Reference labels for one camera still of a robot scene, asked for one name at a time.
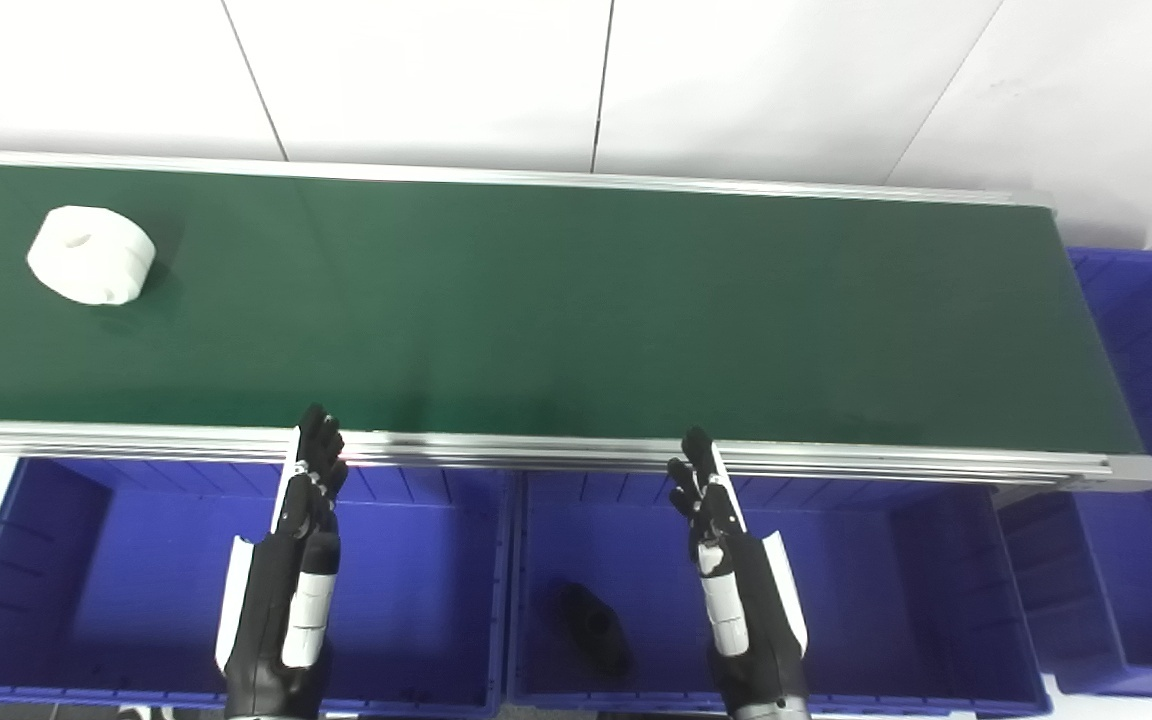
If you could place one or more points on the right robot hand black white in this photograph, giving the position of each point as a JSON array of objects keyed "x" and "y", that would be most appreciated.
[{"x": 736, "y": 590}]

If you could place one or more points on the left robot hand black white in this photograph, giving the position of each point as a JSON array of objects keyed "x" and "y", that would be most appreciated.
[{"x": 281, "y": 590}]

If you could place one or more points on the white round plastic part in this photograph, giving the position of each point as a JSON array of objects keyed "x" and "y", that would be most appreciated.
[{"x": 91, "y": 254}]

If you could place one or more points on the blue plastic bin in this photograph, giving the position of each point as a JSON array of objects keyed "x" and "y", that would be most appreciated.
[
  {"x": 1146, "y": 400},
  {"x": 836, "y": 600},
  {"x": 136, "y": 590}
]

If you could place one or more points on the black part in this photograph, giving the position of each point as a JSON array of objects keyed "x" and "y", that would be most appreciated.
[{"x": 596, "y": 625}]

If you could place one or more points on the green conveyor belt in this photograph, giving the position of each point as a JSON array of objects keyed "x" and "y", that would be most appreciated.
[
  {"x": 536, "y": 451},
  {"x": 576, "y": 310}
]

